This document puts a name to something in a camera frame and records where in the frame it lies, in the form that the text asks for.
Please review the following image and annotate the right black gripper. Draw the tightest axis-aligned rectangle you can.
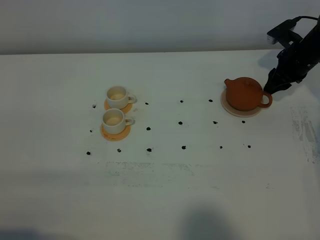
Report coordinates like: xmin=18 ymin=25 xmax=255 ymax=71
xmin=263 ymin=37 xmax=318 ymax=95

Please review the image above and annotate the brown clay teapot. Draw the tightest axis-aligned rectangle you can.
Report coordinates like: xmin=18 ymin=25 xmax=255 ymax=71
xmin=224 ymin=77 xmax=273 ymax=112

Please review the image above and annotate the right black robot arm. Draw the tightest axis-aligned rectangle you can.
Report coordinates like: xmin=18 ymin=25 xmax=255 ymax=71
xmin=263 ymin=16 xmax=320 ymax=95

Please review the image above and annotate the cream teapot coaster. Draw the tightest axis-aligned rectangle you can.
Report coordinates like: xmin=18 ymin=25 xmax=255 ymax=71
xmin=220 ymin=90 xmax=261 ymax=118

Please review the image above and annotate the rear orange coaster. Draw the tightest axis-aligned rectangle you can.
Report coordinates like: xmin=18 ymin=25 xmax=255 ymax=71
xmin=104 ymin=100 xmax=133 ymax=114

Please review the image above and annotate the orange coaster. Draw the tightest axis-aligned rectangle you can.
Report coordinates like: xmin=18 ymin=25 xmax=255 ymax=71
xmin=100 ymin=125 xmax=131 ymax=142
xmin=104 ymin=100 xmax=133 ymax=114

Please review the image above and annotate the rear white teacup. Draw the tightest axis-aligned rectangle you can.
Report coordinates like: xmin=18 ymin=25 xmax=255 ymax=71
xmin=106 ymin=85 xmax=137 ymax=109

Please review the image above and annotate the white teacup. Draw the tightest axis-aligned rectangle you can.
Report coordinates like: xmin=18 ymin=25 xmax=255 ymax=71
xmin=106 ymin=85 xmax=137 ymax=109
xmin=102 ymin=108 xmax=135 ymax=135

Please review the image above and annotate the front orange coaster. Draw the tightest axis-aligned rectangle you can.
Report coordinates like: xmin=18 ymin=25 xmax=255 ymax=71
xmin=100 ymin=125 xmax=131 ymax=142

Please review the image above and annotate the front white teacup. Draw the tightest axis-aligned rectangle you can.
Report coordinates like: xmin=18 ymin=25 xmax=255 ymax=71
xmin=102 ymin=108 xmax=135 ymax=135

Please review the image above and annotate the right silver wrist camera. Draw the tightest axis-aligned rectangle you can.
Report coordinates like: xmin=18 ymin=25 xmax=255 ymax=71
xmin=267 ymin=17 xmax=303 ymax=49

